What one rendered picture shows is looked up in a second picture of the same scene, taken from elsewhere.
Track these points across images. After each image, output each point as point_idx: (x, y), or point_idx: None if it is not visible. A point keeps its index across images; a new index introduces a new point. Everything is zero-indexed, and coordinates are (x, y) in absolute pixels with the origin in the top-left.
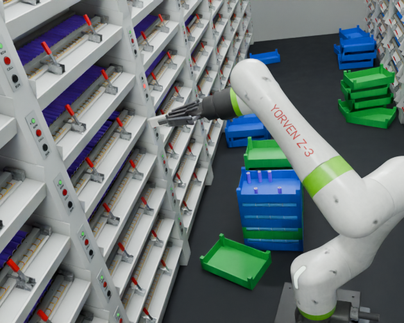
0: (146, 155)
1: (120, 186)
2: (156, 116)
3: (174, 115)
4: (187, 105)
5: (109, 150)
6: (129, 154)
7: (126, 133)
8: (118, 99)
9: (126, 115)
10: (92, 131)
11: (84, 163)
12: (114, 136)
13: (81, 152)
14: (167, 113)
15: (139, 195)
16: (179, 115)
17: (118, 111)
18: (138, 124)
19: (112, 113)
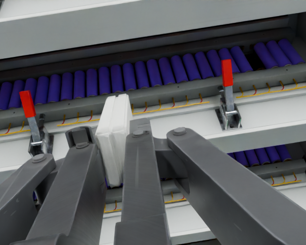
0: None
1: (181, 194)
2: (116, 107)
3: (79, 167)
4: (231, 200)
5: (156, 118)
6: (276, 160)
7: (227, 110)
8: (235, 4)
9: None
10: (27, 34)
11: (65, 102)
12: (213, 100)
13: (103, 82)
14: (122, 127)
15: (200, 240)
16: (43, 203)
17: None
18: None
19: (282, 54)
